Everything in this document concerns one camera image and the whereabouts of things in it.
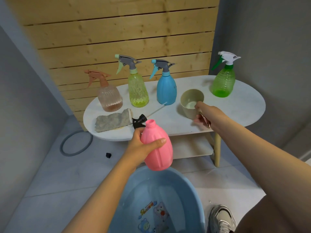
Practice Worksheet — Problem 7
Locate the person's left hand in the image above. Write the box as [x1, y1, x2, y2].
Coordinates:
[125, 127, 167, 169]

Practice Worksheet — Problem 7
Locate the person's right hand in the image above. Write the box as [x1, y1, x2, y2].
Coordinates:
[194, 101, 230, 134]

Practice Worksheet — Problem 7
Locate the pink plastic bottle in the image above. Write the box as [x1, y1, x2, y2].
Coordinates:
[140, 119, 173, 171]

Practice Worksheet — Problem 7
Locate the beige plastic cup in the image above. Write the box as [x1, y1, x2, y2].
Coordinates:
[180, 89, 205, 120]

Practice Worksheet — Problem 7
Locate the person's right forearm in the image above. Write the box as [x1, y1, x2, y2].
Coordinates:
[214, 116, 311, 233]

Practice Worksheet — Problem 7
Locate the person's left forearm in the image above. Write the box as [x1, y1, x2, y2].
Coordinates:
[62, 156, 144, 233]

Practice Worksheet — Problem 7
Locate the black sprayer head with tube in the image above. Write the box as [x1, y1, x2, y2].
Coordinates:
[132, 102, 168, 130]

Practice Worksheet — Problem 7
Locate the green spray bottle white head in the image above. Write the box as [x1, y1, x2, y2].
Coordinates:
[211, 51, 242, 98]

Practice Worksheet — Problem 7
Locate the blue spray bottle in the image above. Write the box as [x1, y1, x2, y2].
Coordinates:
[149, 59, 177, 105]

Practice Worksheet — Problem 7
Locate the white oval side table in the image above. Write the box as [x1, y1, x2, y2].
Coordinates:
[83, 75, 267, 168]

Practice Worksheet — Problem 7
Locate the grey cloth rag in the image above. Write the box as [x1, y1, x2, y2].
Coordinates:
[94, 108, 134, 133]

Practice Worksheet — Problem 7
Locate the yellow-green spray bottle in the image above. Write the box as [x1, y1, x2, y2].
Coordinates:
[115, 54, 150, 108]

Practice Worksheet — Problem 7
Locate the blue plastic basin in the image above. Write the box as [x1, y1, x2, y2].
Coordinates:
[108, 166, 206, 233]

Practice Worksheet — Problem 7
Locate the clear pink spray bottle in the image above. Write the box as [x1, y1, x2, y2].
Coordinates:
[84, 69, 123, 112]

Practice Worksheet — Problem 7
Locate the grey white sneaker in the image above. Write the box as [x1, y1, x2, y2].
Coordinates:
[207, 204, 237, 233]

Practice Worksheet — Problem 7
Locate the wooden slat panel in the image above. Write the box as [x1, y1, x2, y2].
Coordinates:
[5, 0, 221, 132]

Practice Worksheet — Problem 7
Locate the person's leg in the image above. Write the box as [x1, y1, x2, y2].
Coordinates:
[234, 195, 292, 233]

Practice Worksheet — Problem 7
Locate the rose gold bracelet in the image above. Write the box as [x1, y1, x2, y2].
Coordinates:
[199, 112, 211, 129]

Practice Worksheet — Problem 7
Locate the grey ring hose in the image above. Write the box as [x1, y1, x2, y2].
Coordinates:
[60, 130, 94, 157]

